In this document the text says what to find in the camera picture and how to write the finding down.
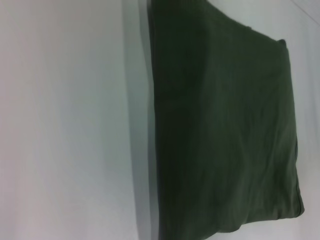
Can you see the dark green FREE t-shirt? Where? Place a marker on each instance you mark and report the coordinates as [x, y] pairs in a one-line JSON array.
[[225, 125]]

